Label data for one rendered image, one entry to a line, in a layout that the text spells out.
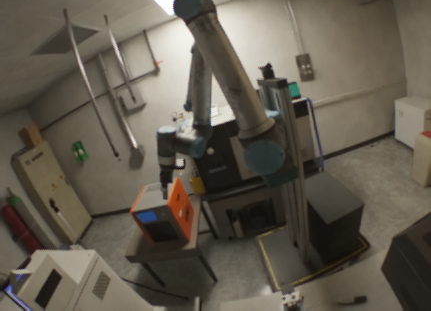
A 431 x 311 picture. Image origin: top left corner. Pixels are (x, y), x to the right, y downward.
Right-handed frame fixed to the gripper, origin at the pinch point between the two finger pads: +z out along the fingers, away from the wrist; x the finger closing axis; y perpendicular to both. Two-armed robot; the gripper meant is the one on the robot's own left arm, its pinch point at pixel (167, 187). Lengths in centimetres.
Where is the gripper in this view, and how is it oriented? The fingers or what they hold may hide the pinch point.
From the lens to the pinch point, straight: 110.5
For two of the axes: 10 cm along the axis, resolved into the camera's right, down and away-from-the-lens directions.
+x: -0.2, 5.0, -8.7
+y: -9.9, -1.0, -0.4
